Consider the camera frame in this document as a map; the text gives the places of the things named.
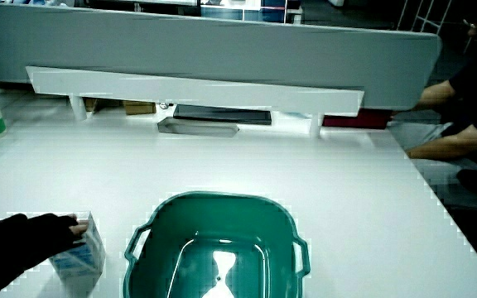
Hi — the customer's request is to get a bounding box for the person's right hand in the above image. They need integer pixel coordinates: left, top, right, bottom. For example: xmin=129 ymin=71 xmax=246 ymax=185
xmin=22 ymin=213 xmax=90 ymax=257

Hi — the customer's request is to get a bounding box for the white blue milk carton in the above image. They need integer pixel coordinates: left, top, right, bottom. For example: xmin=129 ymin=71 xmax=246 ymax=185
xmin=49 ymin=211 xmax=107 ymax=287

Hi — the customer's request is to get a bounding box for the green plastic basket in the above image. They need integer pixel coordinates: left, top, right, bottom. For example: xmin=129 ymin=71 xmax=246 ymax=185
xmin=123 ymin=190 xmax=311 ymax=298

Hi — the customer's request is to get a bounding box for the brown cardboard box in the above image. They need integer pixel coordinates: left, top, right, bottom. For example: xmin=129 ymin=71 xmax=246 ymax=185
xmin=123 ymin=100 xmax=157 ymax=117

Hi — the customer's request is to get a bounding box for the grey metal tray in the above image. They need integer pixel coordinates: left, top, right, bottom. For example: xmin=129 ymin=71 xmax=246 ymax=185
xmin=157 ymin=116 xmax=240 ymax=139

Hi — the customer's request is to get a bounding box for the white desk shelf riser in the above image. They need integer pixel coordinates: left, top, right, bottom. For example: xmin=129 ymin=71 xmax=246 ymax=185
xmin=25 ymin=65 xmax=365 ymax=140

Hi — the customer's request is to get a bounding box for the black flat tablet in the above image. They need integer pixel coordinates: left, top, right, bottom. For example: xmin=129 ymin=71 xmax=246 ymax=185
xmin=172 ymin=103 xmax=273 ymax=127

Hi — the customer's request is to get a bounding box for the grey partition panel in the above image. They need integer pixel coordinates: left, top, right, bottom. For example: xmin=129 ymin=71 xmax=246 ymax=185
xmin=0 ymin=1 xmax=443 ymax=112

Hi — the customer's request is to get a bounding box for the dark red box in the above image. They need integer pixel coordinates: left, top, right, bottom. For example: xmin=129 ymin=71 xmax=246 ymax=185
xmin=321 ymin=108 xmax=393 ymax=131

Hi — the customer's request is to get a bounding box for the white wire rack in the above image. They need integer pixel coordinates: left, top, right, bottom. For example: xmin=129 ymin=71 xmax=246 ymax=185
xmin=395 ymin=0 xmax=455 ymax=36

